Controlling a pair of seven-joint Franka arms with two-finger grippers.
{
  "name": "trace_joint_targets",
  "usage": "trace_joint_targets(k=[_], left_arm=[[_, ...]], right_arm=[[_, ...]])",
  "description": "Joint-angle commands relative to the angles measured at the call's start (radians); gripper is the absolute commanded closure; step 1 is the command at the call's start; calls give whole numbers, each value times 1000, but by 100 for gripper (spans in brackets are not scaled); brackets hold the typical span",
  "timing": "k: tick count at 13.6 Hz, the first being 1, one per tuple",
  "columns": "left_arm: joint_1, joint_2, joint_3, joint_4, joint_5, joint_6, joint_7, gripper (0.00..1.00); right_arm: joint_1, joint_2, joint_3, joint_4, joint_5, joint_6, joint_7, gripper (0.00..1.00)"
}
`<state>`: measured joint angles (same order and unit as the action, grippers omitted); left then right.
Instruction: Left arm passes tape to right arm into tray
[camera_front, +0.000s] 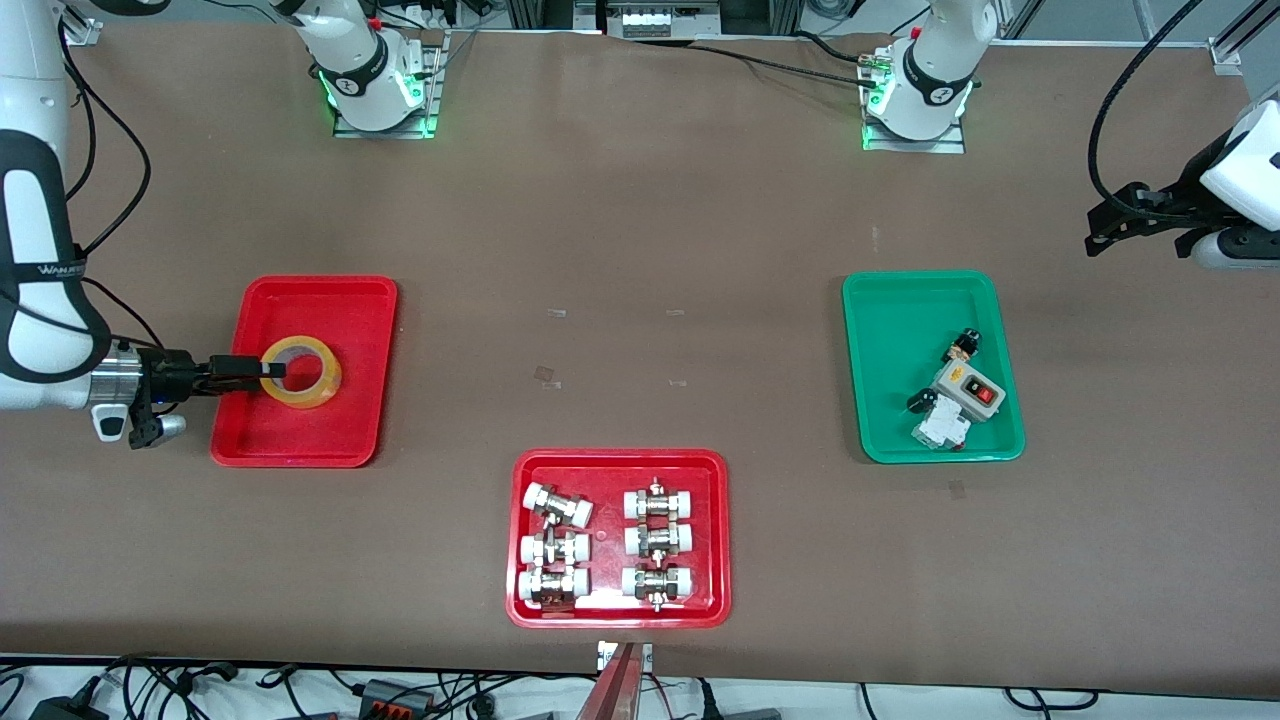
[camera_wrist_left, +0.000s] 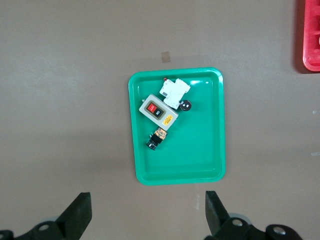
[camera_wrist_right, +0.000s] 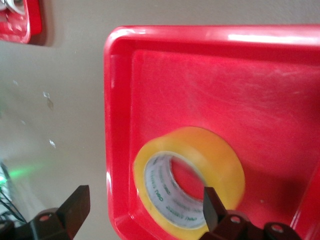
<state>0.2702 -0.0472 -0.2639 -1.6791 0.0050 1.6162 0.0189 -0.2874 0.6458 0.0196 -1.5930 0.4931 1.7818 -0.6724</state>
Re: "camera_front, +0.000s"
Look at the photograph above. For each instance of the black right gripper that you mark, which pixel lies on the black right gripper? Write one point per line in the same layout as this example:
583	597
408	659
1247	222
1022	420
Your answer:
169	375

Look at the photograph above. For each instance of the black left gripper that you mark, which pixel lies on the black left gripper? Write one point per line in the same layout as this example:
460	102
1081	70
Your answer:
1168	206

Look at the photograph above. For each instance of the yellow clear packing tape roll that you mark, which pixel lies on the yellow clear packing tape roll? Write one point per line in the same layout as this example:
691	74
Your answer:
300	398

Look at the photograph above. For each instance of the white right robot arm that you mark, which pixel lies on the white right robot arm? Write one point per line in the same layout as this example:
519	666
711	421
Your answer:
30	130

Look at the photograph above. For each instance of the red plastic tray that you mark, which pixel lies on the red plastic tray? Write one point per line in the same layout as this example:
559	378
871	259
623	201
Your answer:
610	470
300	440

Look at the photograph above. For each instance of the green plastic tray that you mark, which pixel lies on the green plastic tray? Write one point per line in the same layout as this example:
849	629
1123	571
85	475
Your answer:
890	400

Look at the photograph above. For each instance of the white circuit breaker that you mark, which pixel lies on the white circuit breaker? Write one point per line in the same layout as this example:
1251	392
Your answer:
942	428

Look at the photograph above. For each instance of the white metal pipe fitting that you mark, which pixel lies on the white metal pipe fitting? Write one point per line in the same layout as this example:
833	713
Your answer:
659	540
659	502
555	548
553	585
557	505
658	583

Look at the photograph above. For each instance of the black connector box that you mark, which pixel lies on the black connector box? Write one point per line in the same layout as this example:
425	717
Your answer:
395	700

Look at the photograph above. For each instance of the black power adapter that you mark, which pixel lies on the black power adapter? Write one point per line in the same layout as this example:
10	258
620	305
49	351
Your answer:
70	710

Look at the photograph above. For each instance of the grey power strip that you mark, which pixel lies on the grey power strip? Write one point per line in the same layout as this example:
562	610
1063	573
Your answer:
660	20

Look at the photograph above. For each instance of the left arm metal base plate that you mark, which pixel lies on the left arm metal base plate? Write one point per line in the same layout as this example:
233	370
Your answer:
945	145

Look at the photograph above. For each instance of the black push button switch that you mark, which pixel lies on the black push button switch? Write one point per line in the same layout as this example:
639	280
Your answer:
963	346

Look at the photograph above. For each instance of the grey on-off switch box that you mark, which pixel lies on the grey on-off switch box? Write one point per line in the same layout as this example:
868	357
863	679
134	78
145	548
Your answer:
965	390

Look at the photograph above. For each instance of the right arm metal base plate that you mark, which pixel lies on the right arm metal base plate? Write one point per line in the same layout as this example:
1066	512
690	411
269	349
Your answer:
432	90

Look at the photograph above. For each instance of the aluminium camera pole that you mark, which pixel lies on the aluminium camera pole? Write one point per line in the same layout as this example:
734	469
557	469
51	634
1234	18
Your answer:
615	690

